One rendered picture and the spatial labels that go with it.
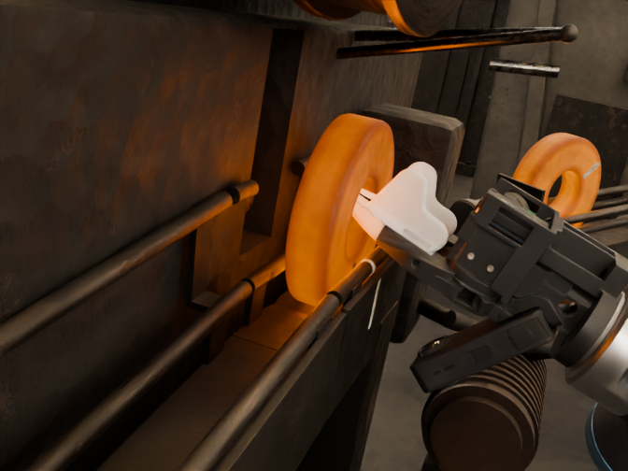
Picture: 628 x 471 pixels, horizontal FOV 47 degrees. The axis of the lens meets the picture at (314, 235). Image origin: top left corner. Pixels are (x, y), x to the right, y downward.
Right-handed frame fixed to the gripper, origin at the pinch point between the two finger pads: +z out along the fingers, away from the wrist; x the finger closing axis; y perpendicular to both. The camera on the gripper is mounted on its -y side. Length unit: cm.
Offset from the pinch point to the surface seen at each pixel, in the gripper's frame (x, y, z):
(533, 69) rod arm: -4.9, 15.0, -6.3
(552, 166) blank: -43.8, 3.8, -13.2
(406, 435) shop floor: -92, -71, -22
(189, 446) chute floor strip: 21.6, -9.7, -2.6
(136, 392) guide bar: 24.1, -6.7, 0.7
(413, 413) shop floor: -103, -72, -21
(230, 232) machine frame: 7.9, -4.0, 5.2
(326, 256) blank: 7.1, -1.8, -1.7
